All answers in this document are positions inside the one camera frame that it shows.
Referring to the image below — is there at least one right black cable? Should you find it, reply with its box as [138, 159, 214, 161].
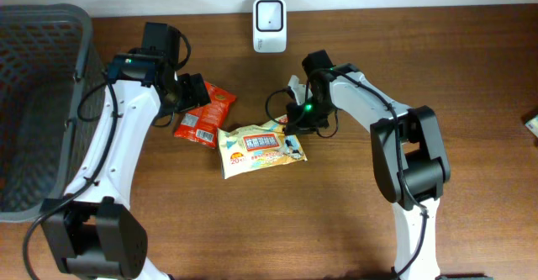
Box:
[264, 87, 295, 125]

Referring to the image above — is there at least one teal tissue pack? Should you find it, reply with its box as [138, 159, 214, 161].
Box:
[525, 115, 538, 137]

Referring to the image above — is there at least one left black cable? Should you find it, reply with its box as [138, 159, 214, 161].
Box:
[21, 77, 121, 280]

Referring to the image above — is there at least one red candy bag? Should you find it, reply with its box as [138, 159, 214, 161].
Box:
[173, 82, 236, 148]

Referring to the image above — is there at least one grey plastic mesh basket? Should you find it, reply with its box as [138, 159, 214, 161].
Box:
[1, 4, 103, 223]

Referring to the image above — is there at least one black cable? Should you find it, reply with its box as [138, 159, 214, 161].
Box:
[21, 77, 121, 280]
[264, 87, 295, 125]

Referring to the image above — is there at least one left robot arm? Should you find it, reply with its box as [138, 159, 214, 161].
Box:
[27, 22, 211, 279]

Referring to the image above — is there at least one white barcode scanner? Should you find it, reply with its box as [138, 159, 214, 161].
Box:
[252, 0, 287, 54]

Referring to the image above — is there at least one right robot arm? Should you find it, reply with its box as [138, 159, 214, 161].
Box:
[284, 50, 451, 279]

